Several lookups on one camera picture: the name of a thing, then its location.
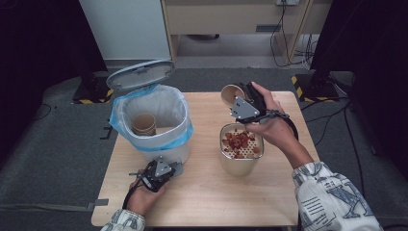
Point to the white pedal trash bin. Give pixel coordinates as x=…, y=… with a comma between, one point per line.
x=154, y=128

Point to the steel container with strainer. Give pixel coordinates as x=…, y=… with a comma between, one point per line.
x=241, y=163

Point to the black striped stand base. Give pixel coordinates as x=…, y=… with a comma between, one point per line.
x=93, y=93
x=316, y=88

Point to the brown paper cup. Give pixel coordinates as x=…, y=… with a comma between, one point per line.
x=145, y=124
x=230, y=94

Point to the black curtain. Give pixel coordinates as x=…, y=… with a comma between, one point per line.
x=38, y=64
x=369, y=64

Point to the blue bin liner bag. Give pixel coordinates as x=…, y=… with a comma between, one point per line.
x=154, y=106

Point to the person's left hand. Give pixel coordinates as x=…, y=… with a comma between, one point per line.
x=142, y=199

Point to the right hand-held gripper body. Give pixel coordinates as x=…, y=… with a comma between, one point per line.
x=253, y=107

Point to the pile of red food scraps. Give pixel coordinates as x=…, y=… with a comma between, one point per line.
x=240, y=143

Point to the grey tape strip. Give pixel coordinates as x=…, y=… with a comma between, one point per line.
x=97, y=203

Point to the person's right hand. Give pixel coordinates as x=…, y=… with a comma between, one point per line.
x=272, y=125

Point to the light wooden desk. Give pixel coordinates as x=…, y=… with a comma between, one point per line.
x=224, y=19

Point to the white power strip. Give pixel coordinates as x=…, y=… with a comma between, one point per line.
x=287, y=2

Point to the white cabinet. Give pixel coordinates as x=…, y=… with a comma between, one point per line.
x=128, y=29

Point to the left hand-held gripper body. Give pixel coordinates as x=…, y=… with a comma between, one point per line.
x=157, y=176

